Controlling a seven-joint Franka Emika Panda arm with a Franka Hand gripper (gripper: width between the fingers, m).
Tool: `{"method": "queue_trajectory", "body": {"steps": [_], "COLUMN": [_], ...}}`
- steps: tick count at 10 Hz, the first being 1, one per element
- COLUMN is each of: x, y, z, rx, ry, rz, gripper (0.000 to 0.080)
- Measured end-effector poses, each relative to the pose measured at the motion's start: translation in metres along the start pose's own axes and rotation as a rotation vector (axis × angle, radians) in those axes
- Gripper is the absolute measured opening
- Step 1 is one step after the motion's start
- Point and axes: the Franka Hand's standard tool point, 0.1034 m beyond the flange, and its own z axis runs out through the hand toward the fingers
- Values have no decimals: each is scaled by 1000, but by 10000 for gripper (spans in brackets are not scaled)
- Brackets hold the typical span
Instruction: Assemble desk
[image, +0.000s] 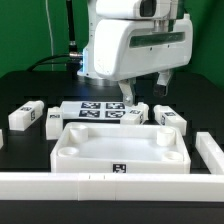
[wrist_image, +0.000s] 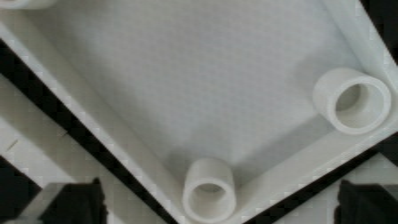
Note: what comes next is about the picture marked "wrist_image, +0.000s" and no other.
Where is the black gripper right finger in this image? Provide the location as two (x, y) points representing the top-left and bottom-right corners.
(337, 180), (398, 224)

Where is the white desk tabletop tray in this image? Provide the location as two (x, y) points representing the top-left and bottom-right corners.
(0, 0), (398, 224)

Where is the white L-shaped obstacle wall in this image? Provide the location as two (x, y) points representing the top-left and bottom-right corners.
(0, 77), (147, 224)

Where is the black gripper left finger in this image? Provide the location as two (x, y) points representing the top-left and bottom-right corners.
(12, 178), (109, 224)

